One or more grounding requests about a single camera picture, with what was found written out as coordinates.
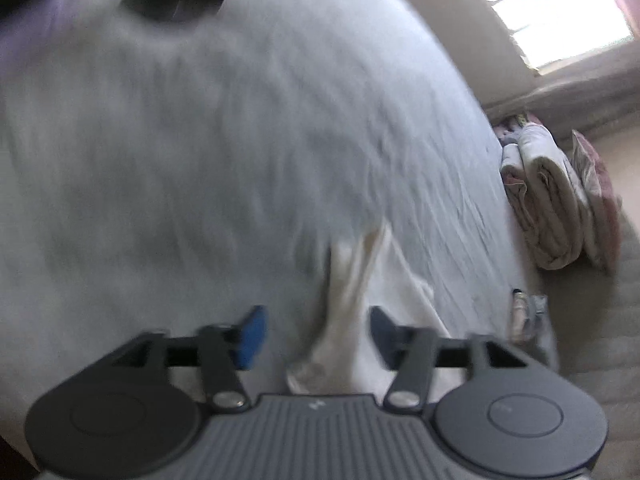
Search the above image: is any window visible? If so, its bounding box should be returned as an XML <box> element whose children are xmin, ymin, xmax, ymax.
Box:
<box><xmin>450</xmin><ymin>0</ymin><xmax>636</xmax><ymax>72</ymax></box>

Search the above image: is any rolled grey pink comforter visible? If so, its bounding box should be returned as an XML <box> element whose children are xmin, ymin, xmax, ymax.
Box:
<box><xmin>500</xmin><ymin>122</ymin><xmax>592</xmax><ymax>271</ymax></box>

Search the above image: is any pink grey pillow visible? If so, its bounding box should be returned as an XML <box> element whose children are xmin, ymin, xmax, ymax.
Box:
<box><xmin>570</xmin><ymin>130</ymin><xmax>624</xmax><ymax>274</ymax></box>

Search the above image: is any folded grey sweater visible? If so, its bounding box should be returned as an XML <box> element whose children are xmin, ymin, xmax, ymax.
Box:
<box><xmin>527</xmin><ymin>294</ymin><xmax>559</xmax><ymax>362</ymax></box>

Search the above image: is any white t-shirt with orange print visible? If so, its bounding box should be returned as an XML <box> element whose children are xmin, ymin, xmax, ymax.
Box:
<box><xmin>286</xmin><ymin>217</ymin><xmax>451</xmax><ymax>396</ymax></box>

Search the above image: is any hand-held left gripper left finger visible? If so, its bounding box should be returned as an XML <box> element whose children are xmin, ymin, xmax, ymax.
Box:
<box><xmin>109</xmin><ymin>305</ymin><xmax>269</xmax><ymax>412</ymax></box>

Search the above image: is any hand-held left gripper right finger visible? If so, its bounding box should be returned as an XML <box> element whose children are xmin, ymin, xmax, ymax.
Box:
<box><xmin>368</xmin><ymin>306</ymin><xmax>527</xmax><ymax>411</ymax></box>

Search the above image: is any grey padded headboard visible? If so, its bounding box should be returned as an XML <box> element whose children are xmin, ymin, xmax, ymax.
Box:
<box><xmin>540</xmin><ymin>205</ymin><xmax>640</xmax><ymax>378</ymax></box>

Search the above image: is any folded cream garment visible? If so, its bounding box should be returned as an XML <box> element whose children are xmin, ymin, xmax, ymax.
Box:
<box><xmin>510</xmin><ymin>288</ymin><xmax>531</xmax><ymax>345</ymax></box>

